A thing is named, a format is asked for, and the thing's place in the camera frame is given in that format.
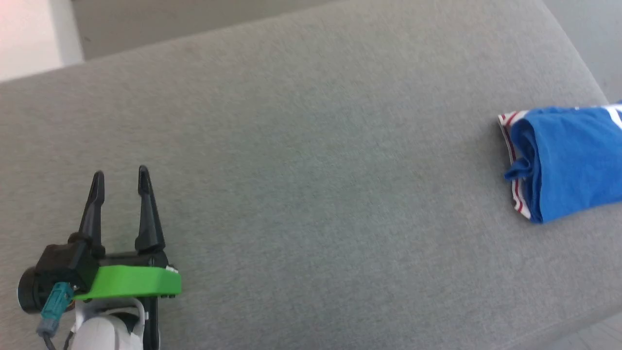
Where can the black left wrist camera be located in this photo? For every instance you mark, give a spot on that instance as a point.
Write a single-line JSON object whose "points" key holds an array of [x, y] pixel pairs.
{"points": [[58, 272]]}

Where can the grey fabric sofa cushion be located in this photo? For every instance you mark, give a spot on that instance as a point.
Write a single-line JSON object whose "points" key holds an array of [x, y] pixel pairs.
{"points": [[311, 204]]}

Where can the blue basketball jersey white trim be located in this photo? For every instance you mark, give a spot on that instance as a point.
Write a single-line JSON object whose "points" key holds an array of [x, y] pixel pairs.
{"points": [[568, 160]]}

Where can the white square pillar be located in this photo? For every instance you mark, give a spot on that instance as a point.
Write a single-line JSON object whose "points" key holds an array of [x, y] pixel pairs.
{"points": [[26, 36]]}

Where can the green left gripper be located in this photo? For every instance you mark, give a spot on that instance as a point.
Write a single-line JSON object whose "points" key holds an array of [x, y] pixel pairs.
{"points": [[129, 282]]}

